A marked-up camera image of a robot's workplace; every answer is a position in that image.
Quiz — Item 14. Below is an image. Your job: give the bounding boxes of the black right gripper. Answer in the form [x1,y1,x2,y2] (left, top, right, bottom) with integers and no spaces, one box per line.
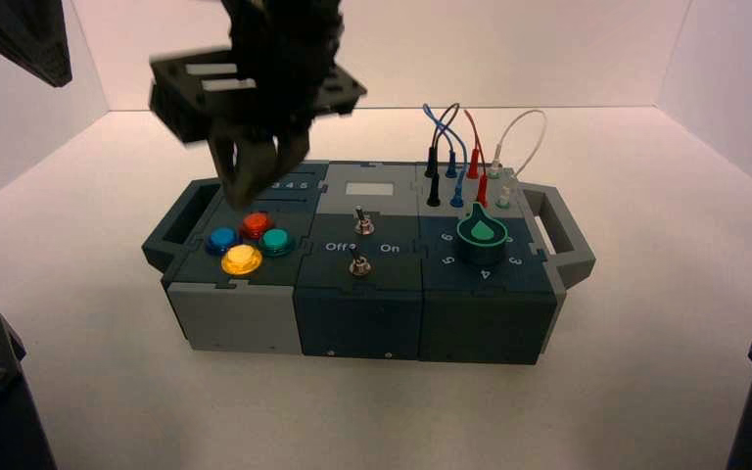
[149,0,368,211]

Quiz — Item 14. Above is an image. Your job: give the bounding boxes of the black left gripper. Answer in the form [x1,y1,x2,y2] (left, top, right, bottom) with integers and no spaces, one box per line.
[0,0,74,89]

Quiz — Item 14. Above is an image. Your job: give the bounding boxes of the orange push button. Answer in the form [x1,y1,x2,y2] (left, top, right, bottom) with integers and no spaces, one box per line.
[239,211,276,241]

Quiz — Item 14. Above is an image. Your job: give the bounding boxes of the green push button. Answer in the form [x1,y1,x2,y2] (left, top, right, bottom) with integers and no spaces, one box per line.
[258,228,297,259]

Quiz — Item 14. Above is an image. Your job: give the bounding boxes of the blue push button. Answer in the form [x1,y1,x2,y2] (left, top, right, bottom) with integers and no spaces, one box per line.
[204,226,242,257]

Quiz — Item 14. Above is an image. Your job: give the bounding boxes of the yellow push button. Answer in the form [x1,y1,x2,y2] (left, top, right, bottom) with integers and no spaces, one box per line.
[220,243,263,278]

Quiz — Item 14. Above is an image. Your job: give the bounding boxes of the grey and blue control box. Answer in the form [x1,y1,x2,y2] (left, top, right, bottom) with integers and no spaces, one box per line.
[141,159,597,366]

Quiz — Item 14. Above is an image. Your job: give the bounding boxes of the green rotary knob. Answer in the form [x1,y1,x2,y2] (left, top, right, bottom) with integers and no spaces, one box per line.
[456,201,511,267]

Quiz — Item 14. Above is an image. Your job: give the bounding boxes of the black jumper cable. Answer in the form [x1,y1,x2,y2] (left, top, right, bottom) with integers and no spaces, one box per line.
[423,102,461,209]

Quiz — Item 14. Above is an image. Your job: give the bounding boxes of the blue jumper cable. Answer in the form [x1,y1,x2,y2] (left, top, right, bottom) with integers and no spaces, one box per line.
[421,103,469,209]

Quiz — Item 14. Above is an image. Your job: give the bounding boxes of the red jumper cable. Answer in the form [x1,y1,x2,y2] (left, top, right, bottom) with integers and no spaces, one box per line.
[463,109,491,209]

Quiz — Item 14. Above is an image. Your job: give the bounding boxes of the white jumper cable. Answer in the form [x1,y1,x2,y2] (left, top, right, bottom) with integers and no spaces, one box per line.
[487,109,548,211]

